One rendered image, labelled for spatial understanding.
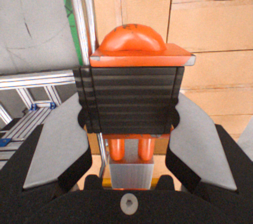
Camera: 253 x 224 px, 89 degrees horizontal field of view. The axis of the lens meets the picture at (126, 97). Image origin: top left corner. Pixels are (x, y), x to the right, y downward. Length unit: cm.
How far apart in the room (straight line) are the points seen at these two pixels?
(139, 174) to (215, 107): 81
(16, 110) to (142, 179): 151
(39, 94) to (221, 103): 139
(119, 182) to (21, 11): 138
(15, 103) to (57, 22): 83
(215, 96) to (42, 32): 136
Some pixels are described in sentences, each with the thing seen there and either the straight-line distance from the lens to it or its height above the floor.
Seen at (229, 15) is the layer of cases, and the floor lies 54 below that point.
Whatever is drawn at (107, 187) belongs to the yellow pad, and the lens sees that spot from 57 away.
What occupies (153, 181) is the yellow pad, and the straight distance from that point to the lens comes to 55.
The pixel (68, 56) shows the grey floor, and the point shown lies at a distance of 134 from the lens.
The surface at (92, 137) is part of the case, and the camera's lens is 49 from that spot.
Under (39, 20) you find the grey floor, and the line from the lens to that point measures 138.
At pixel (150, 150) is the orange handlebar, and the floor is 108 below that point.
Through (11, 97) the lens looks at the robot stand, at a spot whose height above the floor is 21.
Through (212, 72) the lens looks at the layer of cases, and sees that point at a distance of 81.
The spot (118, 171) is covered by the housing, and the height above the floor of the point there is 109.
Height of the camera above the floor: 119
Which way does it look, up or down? 58 degrees down
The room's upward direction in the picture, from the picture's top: 179 degrees counter-clockwise
